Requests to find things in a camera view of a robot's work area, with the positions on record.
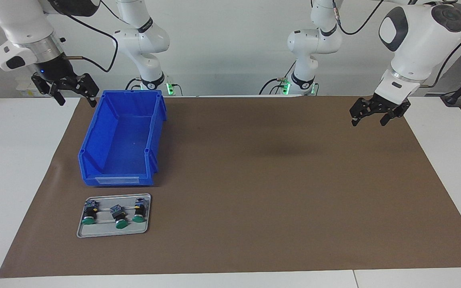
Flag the silver metal tray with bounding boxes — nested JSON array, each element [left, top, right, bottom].
[[76, 193, 152, 239]]

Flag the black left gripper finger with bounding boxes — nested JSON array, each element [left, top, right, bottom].
[[380, 102, 411, 127], [350, 98, 371, 127]]

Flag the green push button switch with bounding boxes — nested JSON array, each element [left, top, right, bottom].
[[131, 198, 148, 223], [110, 204, 130, 229], [82, 201, 99, 225]]

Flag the brown paper table mat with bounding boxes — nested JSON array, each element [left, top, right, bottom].
[[0, 95, 461, 278]]

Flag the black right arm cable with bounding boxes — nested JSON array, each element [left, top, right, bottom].
[[60, 0, 135, 73]]

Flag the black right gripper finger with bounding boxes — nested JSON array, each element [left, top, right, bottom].
[[31, 73, 66, 106], [72, 73, 100, 108]]

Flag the blue plastic storage bin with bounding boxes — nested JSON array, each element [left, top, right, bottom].
[[78, 90, 168, 188]]

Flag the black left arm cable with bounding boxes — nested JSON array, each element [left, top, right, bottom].
[[332, 0, 461, 88]]

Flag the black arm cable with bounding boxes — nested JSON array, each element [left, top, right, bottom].
[[60, 0, 135, 73], [332, 0, 461, 88]]

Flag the white power strip box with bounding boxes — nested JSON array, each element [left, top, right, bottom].
[[16, 78, 41, 97]]

